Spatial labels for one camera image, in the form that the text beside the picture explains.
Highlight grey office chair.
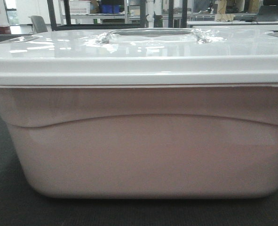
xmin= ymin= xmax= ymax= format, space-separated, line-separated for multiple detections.
xmin=28 ymin=16 xmax=48 ymax=34

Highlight white plastic storage bin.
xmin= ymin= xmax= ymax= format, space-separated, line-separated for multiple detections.
xmin=0 ymin=86 xmax=278 ymax=198

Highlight white background table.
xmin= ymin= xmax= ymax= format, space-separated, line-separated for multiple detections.
xmin=187 ymin=21 xmax=278 ymax=29

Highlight open grey laptop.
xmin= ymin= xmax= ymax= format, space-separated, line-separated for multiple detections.
xmin=254 ymin=5 xmax=278 ymax=22

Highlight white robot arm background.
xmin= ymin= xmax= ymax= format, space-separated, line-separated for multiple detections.
xmin=145 ymin=0 xmax=162 ymax=28

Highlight cardboard box on table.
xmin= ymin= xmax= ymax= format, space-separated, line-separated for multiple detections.
xmin=214 ymin=0 xmax=235 ymax=22

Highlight black metal rack frame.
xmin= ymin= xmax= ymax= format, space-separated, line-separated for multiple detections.
xmin=47 ymin=0 xmax=189 ymax=31

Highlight white box on far shelf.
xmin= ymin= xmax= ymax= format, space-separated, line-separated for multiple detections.
xmin=69 ymin=0 xmax=90 ymax=15

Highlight blue bins on far shelf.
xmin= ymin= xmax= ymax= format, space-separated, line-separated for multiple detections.
xmin=99 ymin=4 xmax=120 ymax=14

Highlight red box far left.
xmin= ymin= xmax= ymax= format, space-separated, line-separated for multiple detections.
xmin=0 ymin=25 xmax=11 ymax=35

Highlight white bin lid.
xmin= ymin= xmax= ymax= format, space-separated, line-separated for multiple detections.
xmin=0 ymin=26 xmax=278 ymax=88

